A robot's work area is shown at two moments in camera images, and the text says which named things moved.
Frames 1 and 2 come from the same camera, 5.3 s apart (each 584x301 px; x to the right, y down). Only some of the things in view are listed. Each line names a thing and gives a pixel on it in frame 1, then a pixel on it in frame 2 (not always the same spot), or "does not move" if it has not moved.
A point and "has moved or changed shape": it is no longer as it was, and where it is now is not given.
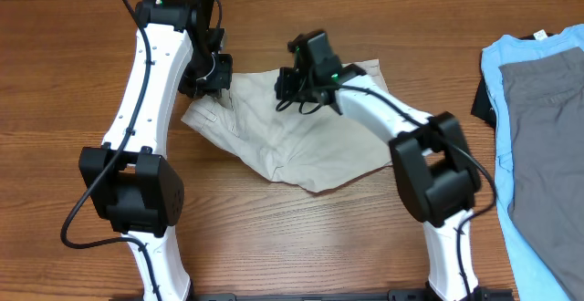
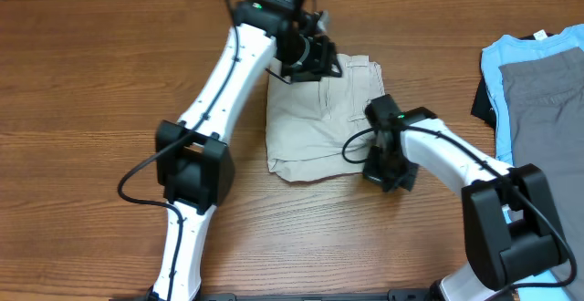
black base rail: x=393 y=295 does not move
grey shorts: x=545 y=105 does not move
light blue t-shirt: x=499 y=51 does not move
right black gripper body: x=298 y=85 to x=391 y=168
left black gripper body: x=208 y=74 to x=302 y=57
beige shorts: x=309 y=151 has moved or changed shape
